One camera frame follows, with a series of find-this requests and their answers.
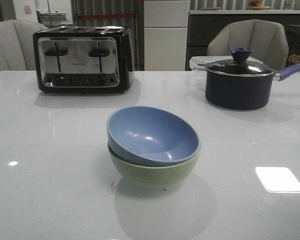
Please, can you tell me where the beige armchair right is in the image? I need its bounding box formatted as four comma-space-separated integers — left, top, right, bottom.
207, 19, 289, 70

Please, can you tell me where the fruit bowl on counter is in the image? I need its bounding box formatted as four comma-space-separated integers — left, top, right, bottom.
247, 0, 270, 10

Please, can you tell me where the beige armchair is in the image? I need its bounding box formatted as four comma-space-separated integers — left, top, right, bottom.
0, 20, 47, 71
207, 19, 289, 70

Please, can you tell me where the blue bowl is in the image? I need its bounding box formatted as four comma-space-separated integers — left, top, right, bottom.
106, 106, 201, 167

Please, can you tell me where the clear plastic storage container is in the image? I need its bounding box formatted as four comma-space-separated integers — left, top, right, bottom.
189, 55, 264, 72

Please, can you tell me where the black chrome four-slot toaster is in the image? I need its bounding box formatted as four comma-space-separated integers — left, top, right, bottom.
33, 26, 134, 94

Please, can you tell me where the green bowl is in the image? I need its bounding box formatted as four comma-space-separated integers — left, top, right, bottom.
108, 146, 200, 189

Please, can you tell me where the dark blue saucepan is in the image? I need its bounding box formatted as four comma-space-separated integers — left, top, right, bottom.
204, 62, 300, 111

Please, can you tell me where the beige armchair left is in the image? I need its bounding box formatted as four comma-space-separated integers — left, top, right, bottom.
0, 20, 47, 71

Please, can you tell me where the glass saucepan lid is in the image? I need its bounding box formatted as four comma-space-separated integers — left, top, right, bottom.
205, 47, 276, 77

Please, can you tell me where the white refrigerator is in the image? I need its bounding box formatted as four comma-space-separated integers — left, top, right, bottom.
143, 0, 191, 71

